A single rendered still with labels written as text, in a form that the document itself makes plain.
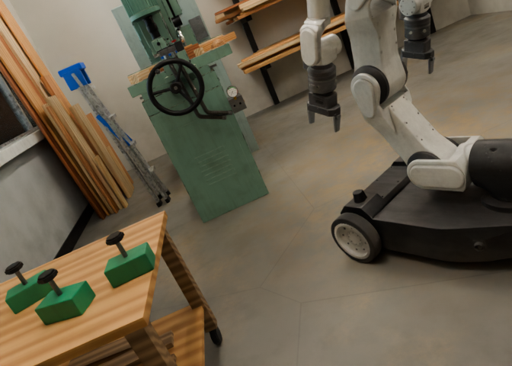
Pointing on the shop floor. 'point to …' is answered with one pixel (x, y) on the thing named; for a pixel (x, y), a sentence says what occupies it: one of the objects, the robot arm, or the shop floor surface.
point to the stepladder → (75, 78)
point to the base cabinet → (210, 157)
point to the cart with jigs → (104, 306)
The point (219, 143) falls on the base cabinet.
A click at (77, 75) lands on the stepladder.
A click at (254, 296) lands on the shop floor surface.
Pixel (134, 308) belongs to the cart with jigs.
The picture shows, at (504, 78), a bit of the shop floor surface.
